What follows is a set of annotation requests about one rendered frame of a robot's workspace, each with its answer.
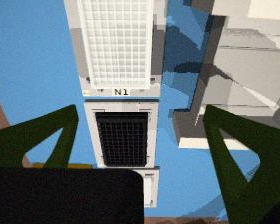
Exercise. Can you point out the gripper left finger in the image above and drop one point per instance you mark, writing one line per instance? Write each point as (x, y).
(18, 139)

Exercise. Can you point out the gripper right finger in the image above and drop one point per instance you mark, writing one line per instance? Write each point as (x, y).
(245, 202)

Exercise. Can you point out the blue bench mat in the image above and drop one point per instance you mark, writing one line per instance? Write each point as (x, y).
(38, 75)

